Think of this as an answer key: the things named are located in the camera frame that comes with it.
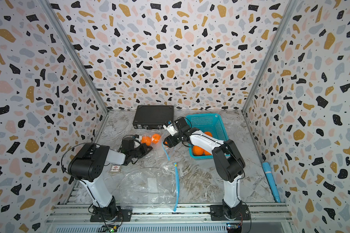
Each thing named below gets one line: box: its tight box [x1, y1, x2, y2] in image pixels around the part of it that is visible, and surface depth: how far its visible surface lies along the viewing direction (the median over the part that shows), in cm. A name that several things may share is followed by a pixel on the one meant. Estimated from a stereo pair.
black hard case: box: [132, 104, 175, 131], surface depth 116 cm
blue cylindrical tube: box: [262, 161, 281, 203], surface depth 88 cm
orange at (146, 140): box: [141, 135, 152, 147], surface depth 97 cm
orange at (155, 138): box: [151, 133, 161, 144], surface depth 99 cm
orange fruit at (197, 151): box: [192, 145, 205, 156], surface depth 93 cm
